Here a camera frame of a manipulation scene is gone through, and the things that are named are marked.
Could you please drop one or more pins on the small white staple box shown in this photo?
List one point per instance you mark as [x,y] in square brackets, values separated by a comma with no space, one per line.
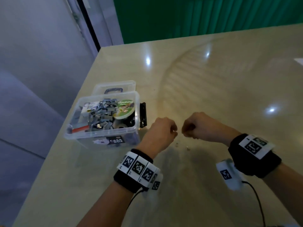
[90,107]

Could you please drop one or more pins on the black window post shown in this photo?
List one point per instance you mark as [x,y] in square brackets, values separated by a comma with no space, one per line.
[89,21]

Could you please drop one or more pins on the person's left hand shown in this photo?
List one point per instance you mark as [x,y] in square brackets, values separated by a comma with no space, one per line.
[158,134]

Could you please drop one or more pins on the small clear tape roll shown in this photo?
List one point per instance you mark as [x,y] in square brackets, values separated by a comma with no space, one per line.
[122,123]

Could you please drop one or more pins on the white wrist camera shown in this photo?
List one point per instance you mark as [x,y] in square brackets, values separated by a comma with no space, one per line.
[155,182]
[228,173]

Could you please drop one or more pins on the person's right forearm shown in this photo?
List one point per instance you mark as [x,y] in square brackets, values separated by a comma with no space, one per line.
[289,191]

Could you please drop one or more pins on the red stapler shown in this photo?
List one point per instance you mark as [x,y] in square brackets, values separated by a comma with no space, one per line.
[78,129]

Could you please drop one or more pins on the transparent storage box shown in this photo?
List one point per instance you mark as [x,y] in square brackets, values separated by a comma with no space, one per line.
[75,137]

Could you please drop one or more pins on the person's left forearm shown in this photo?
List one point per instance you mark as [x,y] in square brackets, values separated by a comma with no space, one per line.
[102,208]

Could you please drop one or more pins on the transparent box lid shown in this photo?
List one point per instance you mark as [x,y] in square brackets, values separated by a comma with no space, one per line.
[128,85]

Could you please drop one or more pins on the green curtain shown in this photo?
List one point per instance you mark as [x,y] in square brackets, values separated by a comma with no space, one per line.
[208,16]

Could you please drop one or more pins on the white paper sheet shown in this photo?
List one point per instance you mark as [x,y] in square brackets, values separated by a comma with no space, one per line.
[299,61]

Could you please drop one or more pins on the person's right hand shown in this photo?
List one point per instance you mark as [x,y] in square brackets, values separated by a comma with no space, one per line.
[208,127]

